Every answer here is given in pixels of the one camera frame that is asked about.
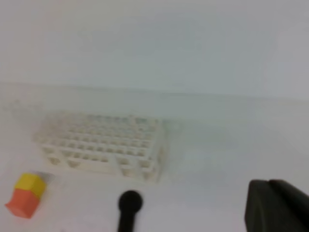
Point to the orange cube block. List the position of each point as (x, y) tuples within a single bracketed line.
[(23, 203)]

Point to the white plastic test tube rack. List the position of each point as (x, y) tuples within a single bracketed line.
[(123, 145)]

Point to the black round-headed spoon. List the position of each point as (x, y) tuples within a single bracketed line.
[(129, 204)]

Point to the yellow cube block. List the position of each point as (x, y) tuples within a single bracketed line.
[(31, 182)]

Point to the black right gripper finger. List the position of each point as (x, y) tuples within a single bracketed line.
[(276, 206)]

